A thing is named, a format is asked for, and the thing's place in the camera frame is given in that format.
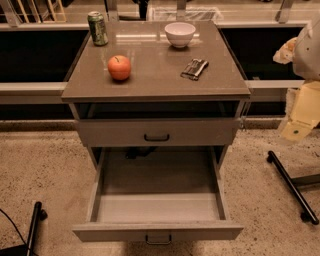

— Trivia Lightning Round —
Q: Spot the closed top drawer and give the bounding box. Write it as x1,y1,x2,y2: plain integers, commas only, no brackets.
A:
76,118,239,147

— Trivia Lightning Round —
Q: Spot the black stand leg right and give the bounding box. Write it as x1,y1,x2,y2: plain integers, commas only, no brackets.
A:
267,151,320,225

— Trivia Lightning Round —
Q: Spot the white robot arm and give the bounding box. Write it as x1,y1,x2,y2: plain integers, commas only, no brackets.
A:
273,15,320,142

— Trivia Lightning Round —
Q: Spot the open middle drawer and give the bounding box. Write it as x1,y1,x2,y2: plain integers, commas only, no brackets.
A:
73,147,243,245

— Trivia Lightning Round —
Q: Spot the green soda can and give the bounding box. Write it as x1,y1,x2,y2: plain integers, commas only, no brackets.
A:
87,11,108,46

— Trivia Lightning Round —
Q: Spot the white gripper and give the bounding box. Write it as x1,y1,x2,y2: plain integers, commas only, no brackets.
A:
273,37,320,142

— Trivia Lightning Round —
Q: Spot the red apple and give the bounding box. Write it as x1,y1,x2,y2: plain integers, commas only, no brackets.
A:
107,55,131,81

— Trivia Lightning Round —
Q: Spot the black stand leg left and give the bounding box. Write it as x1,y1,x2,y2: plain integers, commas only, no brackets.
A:
0,201,48,256

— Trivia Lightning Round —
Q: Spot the dark snack packet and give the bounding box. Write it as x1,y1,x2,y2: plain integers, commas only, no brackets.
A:
180,59,209,81

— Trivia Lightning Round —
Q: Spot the grey drawer cabinet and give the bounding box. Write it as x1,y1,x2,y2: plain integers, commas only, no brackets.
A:
62,21,250,163

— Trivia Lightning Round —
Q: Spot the black stand leg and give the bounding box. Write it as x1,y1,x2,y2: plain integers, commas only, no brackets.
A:
267,151,320,225
0,201,48,256

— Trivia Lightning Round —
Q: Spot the wooden rack background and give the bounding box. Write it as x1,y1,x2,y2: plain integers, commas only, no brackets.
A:
9,0,73,23

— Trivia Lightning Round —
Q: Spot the white bowl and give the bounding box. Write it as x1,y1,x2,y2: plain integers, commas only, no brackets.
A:
164,22,196,48

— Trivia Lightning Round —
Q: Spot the clear plastic bin background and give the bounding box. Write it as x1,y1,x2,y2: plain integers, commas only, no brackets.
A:
146,6,224,21

